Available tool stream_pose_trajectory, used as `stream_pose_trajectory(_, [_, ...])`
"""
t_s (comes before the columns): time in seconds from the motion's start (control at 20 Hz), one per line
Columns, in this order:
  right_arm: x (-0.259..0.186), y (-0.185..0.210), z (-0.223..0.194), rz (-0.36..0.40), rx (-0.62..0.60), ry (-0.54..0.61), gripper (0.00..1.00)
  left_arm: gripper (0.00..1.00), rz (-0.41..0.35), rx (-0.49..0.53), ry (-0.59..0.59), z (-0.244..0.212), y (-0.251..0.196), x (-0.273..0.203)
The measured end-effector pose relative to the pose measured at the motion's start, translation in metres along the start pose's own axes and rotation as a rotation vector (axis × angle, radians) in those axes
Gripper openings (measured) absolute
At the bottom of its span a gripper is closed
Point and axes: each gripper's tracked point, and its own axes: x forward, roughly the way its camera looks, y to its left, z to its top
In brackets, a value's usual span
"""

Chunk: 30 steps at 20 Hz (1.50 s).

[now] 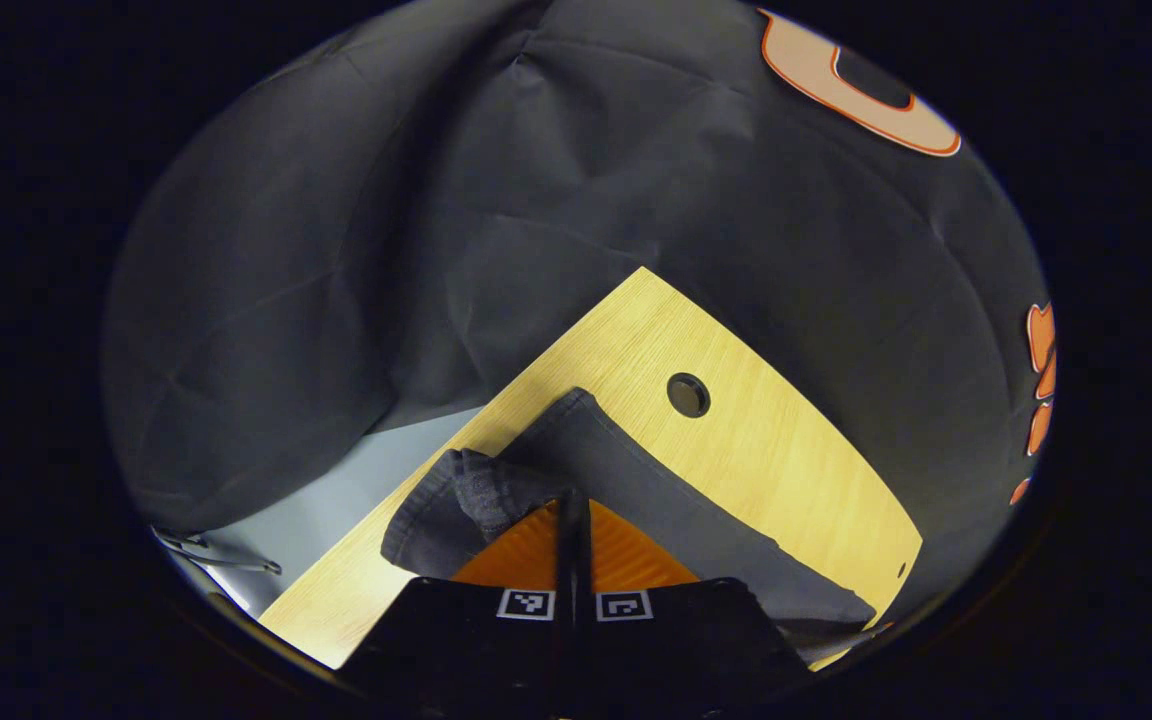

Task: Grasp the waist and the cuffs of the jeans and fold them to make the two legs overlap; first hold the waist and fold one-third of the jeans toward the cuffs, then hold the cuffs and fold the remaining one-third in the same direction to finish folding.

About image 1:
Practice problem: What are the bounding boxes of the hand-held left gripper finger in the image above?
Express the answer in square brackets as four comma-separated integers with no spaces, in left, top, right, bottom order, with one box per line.
[341,488,574,720]
[573,490,819,720]

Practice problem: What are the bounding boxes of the dark jeans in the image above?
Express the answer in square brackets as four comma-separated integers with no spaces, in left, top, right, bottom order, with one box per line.
[381,388,879,669]

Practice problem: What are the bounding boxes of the black backdrop cloth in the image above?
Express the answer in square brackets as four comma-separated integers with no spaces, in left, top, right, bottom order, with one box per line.
[101,0,1057,641]

